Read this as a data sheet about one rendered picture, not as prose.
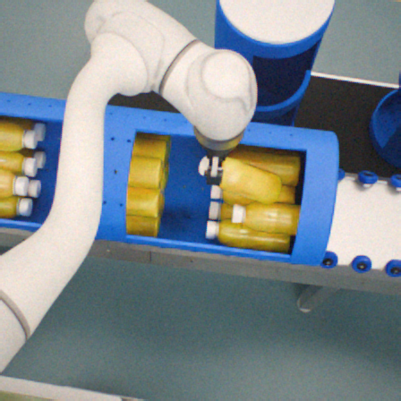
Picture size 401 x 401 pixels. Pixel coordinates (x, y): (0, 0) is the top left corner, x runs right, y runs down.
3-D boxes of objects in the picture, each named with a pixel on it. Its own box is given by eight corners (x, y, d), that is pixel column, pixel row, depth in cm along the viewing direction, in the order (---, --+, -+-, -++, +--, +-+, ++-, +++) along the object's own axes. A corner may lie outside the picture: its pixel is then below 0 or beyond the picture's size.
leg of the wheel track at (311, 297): (312, 312, 259) (346, 286, 199) (296, 311, 260) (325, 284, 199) (314, 296, 261) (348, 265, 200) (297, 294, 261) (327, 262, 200)
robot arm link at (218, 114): (267, 107, 118) (201, 60, 120) (277, 64, 103) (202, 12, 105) (226, 158, 116) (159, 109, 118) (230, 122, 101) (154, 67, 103)
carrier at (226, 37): (195, 133, 261) (263, 177, 257) (192, 5, 176) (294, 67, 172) (240, 71, 267) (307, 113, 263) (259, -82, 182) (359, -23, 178)
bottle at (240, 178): (278, 168, 155) (217, 144, 146) (286, 192, 150) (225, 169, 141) (258, 187, 158) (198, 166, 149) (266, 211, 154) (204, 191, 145)
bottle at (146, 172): (157, 195, 152) (79, 185, 153) (161, 182, 158) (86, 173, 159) (159, 165, 149) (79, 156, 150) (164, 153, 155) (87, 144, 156)
